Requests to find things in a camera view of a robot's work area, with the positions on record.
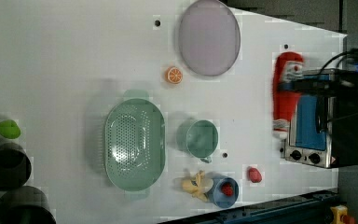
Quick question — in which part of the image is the red strawberry toy on table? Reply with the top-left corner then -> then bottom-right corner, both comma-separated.
247,167 -> 262,183

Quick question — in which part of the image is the black cylinder holder upper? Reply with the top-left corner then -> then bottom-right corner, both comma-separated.
0,143 -> 32,191

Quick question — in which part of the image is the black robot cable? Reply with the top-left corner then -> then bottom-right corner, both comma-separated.
318,47 -> 358,124

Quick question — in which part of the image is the orange slice toy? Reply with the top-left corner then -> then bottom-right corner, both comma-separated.
164,66 -> 183,84

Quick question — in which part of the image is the blue metal rail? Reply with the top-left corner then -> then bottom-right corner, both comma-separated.
159,190 -> 340,224

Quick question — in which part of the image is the yellow banana peel toy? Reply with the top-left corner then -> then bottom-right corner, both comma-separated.
181,171 -> 213,203

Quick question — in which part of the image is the blue cup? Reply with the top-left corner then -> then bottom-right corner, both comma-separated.
206,175 -> 239,208

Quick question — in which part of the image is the red strawberry toy in cup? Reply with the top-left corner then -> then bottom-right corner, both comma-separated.
221,183 -> 234,197

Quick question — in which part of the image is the black cylinder holder lower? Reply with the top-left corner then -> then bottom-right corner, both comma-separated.
0,186 -> 57,224

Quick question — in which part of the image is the red plush ketchup bottle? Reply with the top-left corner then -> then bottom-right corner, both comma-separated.
272,51 -> 304,140

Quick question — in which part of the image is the green mug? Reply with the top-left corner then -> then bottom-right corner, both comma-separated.
176,119 -> 219,163

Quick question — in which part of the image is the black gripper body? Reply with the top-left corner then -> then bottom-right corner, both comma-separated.
292,68 -> 358,97

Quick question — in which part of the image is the black toaster oven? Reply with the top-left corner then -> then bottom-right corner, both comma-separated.
279,68 -> 358,170

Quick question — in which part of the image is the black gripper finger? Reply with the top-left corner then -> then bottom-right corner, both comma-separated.
278,81 -> 301,92

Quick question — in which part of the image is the green oval strainer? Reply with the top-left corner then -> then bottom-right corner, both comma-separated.
103,90 -> 166,194

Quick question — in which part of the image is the yellow red emergency button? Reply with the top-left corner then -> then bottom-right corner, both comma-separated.
330,205 -> 356,224

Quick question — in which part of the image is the green plush toy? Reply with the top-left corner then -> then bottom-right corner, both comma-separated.
0,119 -> 21,139

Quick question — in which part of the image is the black cylinder holder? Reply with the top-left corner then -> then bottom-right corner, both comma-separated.
0,186 -> 57,224
0,143 -> 32,191

